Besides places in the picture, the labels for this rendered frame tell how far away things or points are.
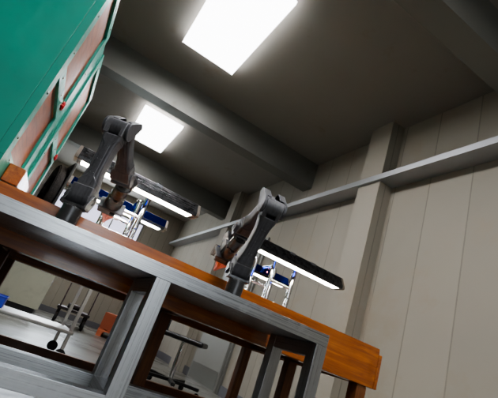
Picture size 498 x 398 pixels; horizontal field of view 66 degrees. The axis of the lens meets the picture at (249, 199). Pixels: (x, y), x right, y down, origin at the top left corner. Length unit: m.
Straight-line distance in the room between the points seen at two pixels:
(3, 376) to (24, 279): 6.58
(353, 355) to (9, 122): 1.71
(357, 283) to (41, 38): 2.97
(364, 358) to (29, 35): 1.94
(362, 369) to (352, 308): 1.56
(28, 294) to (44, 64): 6.29
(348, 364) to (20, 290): 6.38
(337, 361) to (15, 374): 1.34
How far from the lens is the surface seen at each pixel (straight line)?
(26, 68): 1.61
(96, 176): 1.31
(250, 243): 1.39
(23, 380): 1.10
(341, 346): 1.97
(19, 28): 1.69
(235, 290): 1.39
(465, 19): 3.04
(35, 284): 7.65
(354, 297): 3.60
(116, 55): 4.86
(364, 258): 3.71
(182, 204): 1.90
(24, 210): 1.09
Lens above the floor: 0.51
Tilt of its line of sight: 21 degrees up
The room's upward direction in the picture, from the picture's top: 20 degrees clockwise
